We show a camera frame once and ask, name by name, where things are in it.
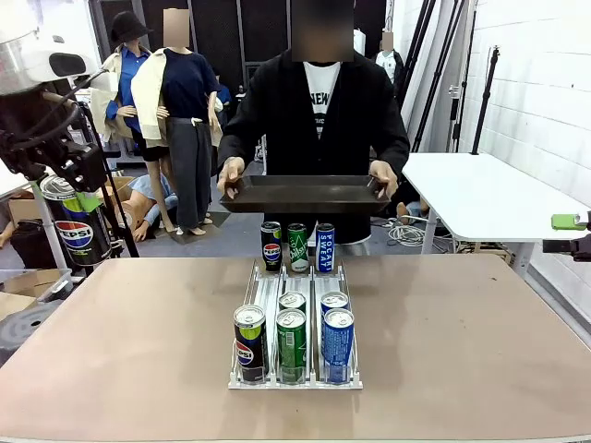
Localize lying mannequin blue shirt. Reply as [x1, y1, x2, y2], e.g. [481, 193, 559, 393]
[120, 174, 180, 244]

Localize thin black light stand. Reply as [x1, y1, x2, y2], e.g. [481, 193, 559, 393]
[470, 44, 502, 156]

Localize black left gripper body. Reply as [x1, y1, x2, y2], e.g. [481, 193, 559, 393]
[0, 128, 109, 193]

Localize black Pepsi can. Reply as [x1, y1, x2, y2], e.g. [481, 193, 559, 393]
[260, 221, 283, 273]
[233, 304, 270, 384]
[40, 174, 114, 268]

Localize person in black jacket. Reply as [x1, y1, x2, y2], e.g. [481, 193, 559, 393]
[216, 0, 411, 245]

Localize black leaning stand poles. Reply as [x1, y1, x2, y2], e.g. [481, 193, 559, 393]
[399, 0, 479, 154]

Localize mannequin with navy top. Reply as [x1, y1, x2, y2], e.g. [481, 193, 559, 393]
[131, 7, 225, 237]

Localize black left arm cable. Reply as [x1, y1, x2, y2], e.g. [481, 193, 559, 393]
[8, 67, 110, 154]

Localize grey plastic crate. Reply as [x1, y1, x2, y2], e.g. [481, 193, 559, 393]
[0, 268, 75, 306]

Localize person's right forearm black sleeve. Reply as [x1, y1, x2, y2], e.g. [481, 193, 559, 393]
[216, 114, 260, 163]

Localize clear acrylic can rack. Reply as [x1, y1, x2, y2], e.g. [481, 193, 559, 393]
[227, 257, 364, 391]

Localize mannequin with white black jacket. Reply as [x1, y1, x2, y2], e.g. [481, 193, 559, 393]
[374, 31, 405, 93]

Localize green Chilsung cider can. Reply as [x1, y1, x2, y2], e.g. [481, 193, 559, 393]
[286, 222, 309, 274]
[278, 291, 308, 319]
[276, 308, 308, 385]

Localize black serving tray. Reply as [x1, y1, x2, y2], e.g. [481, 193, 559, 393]
[219, 174, 392, 215]

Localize person's right hand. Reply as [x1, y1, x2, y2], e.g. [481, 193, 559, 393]
[216, 156, 247, 200]

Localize white floor cables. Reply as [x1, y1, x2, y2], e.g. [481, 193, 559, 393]
[384, 215, 433, 248]

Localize person's left forearm black sleeve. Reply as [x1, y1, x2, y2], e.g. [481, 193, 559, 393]
[368, 114, 411, 168]

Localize black bag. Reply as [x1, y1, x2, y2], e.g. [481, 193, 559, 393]
[9, 219, 71, 269]

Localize person's left hand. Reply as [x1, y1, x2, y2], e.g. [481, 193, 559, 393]
[368, 160, 399, 200]

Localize blue Pocari Sweat can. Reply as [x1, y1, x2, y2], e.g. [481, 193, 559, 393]
[321, 308, 356, 385]
[315, 222, 336, 274]
[320, 291, 350, 318]

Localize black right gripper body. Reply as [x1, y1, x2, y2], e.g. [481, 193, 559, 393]
[572, 233, 591, 263]

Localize mannequin with black hat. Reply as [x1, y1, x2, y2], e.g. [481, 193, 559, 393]
[90, 11, 179, 234]

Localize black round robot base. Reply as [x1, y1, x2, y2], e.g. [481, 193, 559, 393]
[0, 302, 62, 366]

